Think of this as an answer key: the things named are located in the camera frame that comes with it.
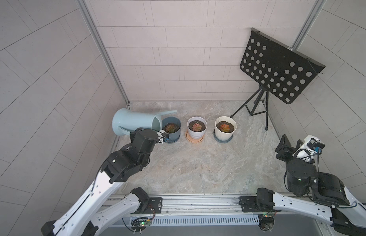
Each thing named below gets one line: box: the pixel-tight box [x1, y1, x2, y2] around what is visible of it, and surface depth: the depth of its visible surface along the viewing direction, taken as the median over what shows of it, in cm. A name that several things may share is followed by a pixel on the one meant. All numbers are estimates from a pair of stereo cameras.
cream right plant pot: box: [214, 116, 238, 142], surface depth 93 cm
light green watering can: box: [112, 108, 178, 136], surface depth 67 cm
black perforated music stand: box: [229, 27, 327, 132], surface depth 77 cm
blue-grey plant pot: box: [161, 116, 182, 143], surface depth 93 cm
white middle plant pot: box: [186, 116, 208, 140], surface depth 94 cm
